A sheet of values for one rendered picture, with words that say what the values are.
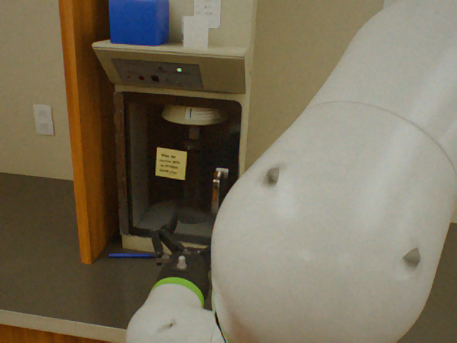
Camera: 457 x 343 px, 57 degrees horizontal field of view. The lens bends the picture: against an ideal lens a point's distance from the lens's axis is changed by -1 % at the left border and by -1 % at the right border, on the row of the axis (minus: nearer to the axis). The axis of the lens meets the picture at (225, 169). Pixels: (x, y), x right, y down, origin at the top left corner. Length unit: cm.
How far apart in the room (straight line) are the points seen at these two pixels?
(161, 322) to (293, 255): 44
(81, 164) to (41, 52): 68
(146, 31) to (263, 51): 58
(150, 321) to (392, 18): 48
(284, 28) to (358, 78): 114
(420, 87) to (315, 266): 13
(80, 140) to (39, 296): 38
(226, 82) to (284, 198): 75
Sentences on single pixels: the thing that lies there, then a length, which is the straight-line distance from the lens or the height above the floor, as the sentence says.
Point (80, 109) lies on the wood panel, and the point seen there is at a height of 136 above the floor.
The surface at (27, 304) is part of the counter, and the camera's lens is 110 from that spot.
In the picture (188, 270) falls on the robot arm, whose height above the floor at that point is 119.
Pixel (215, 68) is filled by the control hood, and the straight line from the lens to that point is 90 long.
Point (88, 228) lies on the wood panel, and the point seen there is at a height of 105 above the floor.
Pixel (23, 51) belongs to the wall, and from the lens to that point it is 168.
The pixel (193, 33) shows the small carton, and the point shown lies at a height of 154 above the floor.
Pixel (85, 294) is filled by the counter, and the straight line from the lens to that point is 109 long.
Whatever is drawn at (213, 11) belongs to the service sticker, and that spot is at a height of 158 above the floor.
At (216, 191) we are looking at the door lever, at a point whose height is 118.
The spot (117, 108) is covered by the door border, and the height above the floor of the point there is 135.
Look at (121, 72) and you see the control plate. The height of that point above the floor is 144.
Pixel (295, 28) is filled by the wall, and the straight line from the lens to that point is 140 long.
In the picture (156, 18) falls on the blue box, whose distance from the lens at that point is 90.
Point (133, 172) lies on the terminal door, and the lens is 110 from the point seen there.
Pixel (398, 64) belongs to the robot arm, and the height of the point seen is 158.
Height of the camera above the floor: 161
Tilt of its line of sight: 22 degrees down
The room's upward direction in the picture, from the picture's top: 3 degrees clockwise
